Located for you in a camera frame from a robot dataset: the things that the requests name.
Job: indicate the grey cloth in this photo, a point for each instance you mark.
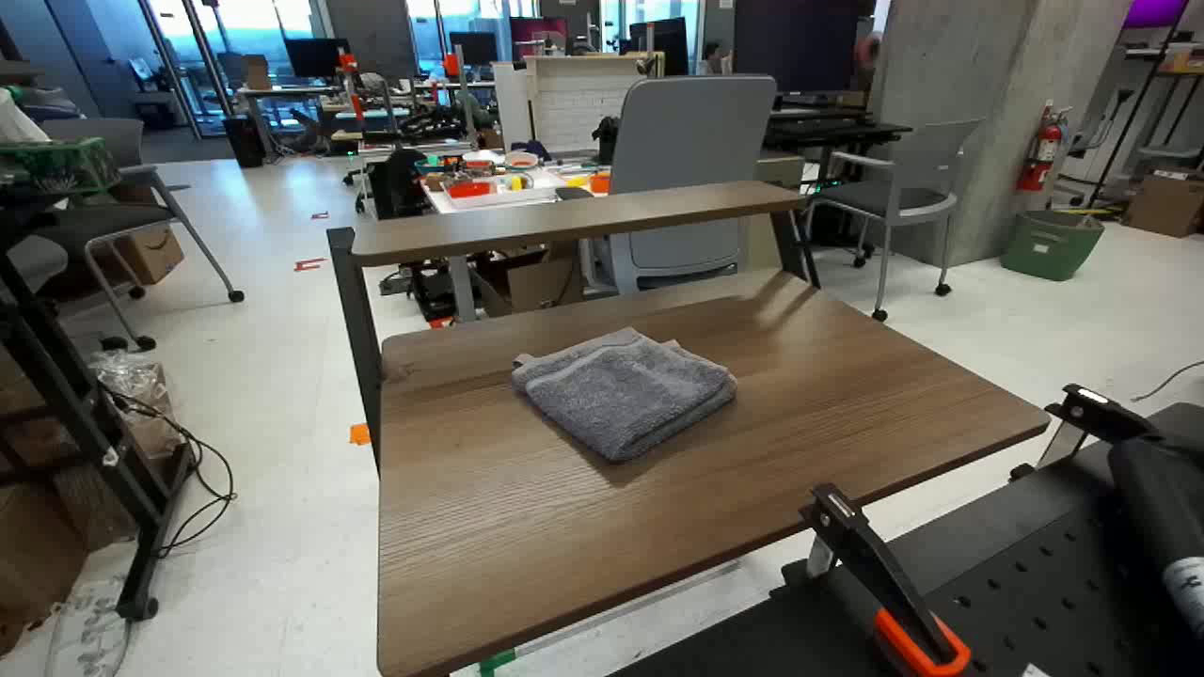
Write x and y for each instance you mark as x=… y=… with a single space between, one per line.
x=622 y=392

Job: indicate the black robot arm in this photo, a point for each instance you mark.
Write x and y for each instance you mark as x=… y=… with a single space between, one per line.
x=1164 y=495

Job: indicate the brown cardboard box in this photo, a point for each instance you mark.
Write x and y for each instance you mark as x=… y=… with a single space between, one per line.
x=532 y=281

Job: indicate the white cluttered table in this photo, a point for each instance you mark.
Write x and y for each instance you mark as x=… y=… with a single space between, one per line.
x=515 y=181

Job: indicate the grey rolling office chair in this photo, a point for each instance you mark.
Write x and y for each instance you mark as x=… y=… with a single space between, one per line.
x=686 y=165

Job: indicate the black backpack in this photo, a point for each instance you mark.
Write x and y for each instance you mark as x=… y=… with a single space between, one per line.
x=398 y=181

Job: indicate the grey chair with metal legs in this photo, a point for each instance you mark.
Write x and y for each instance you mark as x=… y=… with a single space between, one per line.
x=903 y=189

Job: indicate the large black display screen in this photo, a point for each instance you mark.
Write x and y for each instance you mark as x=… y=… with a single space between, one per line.
x=803 y=43

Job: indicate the dark computer monitor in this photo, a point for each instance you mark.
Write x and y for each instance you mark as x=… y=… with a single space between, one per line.
x=314 y=58

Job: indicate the green bin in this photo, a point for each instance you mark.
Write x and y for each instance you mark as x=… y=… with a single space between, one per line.
x=1050 y=244

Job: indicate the red fire extinguisher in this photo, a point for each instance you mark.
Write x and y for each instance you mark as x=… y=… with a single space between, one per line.
x=1040 y=147

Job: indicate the black and silver clamp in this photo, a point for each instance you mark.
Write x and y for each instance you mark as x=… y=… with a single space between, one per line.
x=1094 y=418

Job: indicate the grey chair on wheels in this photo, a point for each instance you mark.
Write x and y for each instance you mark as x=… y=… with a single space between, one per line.
x=120 y=220

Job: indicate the black metal rack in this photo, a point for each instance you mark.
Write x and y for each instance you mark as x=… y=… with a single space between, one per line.
x=76 y=417

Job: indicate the wooden shelf with black frame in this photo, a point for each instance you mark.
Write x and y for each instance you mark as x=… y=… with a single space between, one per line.
x=566 y=220

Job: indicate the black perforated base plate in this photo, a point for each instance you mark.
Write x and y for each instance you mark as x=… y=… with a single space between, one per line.
x=1004 y=587

